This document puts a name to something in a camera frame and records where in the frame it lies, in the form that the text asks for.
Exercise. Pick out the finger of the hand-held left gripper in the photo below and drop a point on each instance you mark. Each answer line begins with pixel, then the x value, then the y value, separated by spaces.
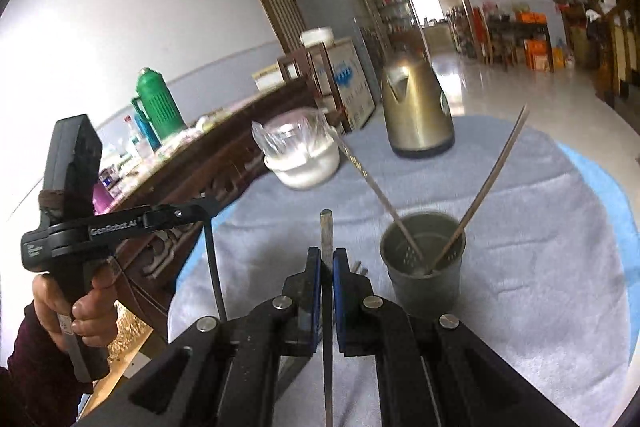
pixel 180 213

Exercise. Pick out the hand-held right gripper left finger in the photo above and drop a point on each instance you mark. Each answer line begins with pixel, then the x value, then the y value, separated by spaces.
pixel 314 307

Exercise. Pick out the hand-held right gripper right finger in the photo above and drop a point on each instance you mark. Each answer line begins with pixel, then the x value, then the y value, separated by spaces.
pixel 341 307

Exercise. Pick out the black chopstick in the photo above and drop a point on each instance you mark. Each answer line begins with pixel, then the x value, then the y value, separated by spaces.
pixel 212 267

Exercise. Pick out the grey metal utensil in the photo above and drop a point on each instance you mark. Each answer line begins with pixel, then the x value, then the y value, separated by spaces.
pixel 326 232

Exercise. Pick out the metal utensil holder cup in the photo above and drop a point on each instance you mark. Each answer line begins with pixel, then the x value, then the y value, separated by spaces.
pixel 425 292

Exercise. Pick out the patterned metal chopstick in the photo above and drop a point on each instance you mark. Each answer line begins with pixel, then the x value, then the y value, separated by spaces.
pixel 370 182

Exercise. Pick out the person's left forearm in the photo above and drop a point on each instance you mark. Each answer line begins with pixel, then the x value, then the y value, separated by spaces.
pixel 30 382

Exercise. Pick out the person's left hand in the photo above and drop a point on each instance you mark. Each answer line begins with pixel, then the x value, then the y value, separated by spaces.
pixel 97 312

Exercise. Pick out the dark wooden table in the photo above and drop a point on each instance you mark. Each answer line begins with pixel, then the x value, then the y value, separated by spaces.
pixel 200 177

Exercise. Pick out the clear plastic bottle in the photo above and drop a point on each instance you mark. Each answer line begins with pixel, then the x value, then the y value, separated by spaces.
pixel 131 139

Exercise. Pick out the blue thermos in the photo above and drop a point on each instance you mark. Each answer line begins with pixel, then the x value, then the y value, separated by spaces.
pixel 149 134

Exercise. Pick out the green thermos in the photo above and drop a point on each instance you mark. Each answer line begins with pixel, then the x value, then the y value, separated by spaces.
pixel 161 107

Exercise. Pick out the white ceramic bowl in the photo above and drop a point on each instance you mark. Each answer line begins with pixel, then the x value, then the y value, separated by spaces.
pixel 305 169

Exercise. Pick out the dark wooden chair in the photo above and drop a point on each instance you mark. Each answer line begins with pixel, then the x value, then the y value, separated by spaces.
pixel 295 67

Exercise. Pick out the grey towel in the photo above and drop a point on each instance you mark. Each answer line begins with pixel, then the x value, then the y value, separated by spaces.
pixel 525 232

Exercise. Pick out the gold electric kettle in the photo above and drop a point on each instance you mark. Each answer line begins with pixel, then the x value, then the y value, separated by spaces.
pixel 415 117

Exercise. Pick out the white chest freezer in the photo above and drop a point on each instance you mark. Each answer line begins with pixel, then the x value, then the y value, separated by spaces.
pixel 350 82

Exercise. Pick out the white rice cooker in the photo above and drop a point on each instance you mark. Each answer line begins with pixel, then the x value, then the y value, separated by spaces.
pixel 317 37

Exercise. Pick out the grey refrigerator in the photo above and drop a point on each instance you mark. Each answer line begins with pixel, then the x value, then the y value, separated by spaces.
pixel 325 7

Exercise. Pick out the blue cloth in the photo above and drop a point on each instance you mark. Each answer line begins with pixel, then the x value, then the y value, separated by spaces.
pixel 607 187

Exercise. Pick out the shelf of bottles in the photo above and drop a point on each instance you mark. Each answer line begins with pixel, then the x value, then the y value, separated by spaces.
pixel 387 7

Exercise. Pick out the orange cardboard box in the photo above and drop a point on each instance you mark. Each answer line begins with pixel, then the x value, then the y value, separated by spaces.
pixel 539 54

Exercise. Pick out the cluttered wooden dining table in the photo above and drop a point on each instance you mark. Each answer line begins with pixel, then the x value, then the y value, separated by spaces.
pixel 515 27

